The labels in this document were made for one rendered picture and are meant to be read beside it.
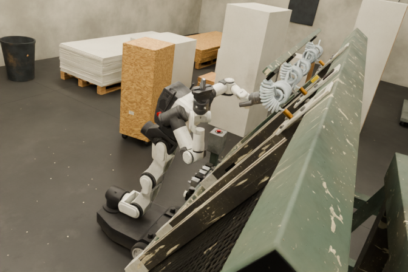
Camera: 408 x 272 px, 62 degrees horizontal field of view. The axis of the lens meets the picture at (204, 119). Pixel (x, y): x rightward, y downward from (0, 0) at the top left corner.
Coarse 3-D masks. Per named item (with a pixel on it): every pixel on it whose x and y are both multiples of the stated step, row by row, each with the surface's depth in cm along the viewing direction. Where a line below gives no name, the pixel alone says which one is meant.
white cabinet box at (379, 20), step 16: (368, 0) 486; (384, 0) 519; (368, 16) 492; (384, 16) 481; (400, 16) 472; (368, 32) 498; (384, 32) 487; (368, 48) 504; (384, 48) 493; (368, 64) 511; (384, 64) 499; (368, 80) 517; (368, 96) 524
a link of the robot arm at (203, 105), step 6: (192, 90) 179; (198, 90) 179; (204, 90) 180; (210, 90) 181; (198, 96) 179; (204, 96) 182; (198, 102) 184; (204, 102) 184; (198, 108) 185; (204, 108) 185
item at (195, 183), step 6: (204, 168) 260; (210, 168) 262; (198, 174) 252; (204, 174) 254; (192, 180) 244; (198, 180) 245; (192, 186) 233; (198, 186) 231; (186, 192) 233; (192, 192) 231; (186, 198) 233
